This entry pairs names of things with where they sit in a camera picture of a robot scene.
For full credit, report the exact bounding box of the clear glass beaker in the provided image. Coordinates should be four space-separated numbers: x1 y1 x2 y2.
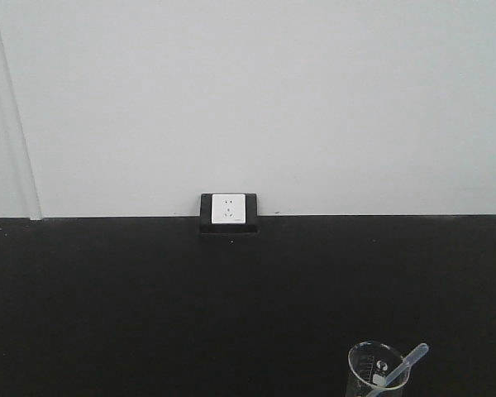
345 341 410 397

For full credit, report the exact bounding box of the clear plastic pipette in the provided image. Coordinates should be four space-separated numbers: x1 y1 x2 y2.
366 342 429 397

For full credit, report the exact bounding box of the black socket housing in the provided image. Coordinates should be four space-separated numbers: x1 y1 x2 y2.
199 193 259 234

